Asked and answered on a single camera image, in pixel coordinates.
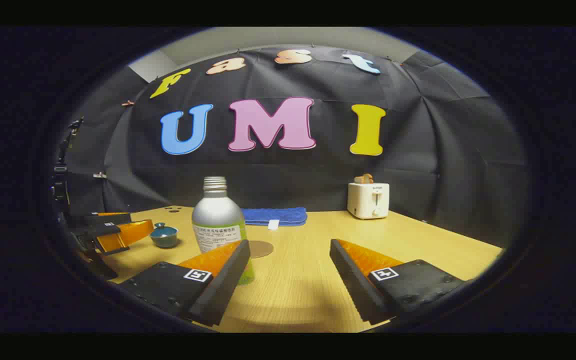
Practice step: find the blue towel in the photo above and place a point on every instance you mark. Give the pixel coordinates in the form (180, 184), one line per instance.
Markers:
(283, 216)

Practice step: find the teal teacup white inside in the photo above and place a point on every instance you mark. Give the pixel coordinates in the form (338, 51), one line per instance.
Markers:
(164, 243)

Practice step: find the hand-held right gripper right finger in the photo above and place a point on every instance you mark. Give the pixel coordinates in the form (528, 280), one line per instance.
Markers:
(353, 280)

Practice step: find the round brown coaster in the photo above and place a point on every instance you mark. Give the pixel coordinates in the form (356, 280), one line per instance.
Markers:
(263, 249)

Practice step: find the white toaster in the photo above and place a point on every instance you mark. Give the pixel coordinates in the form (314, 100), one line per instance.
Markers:
(363, 200)

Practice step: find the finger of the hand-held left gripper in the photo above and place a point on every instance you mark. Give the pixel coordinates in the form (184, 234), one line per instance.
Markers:
(103, 219)
(128, 234)

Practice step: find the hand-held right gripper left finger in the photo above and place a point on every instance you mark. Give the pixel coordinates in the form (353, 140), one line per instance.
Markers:
(223, 285)

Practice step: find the teal teacup lid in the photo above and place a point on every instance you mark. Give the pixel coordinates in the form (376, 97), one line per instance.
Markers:
(164, 230)

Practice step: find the white clamp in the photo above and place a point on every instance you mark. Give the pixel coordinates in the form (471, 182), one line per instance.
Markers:
(99, 175)

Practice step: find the bread slice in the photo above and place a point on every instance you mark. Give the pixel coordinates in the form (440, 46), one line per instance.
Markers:
(364, 178)

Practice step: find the silver water bottle green label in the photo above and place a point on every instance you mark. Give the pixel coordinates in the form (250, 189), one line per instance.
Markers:
(215, 215)

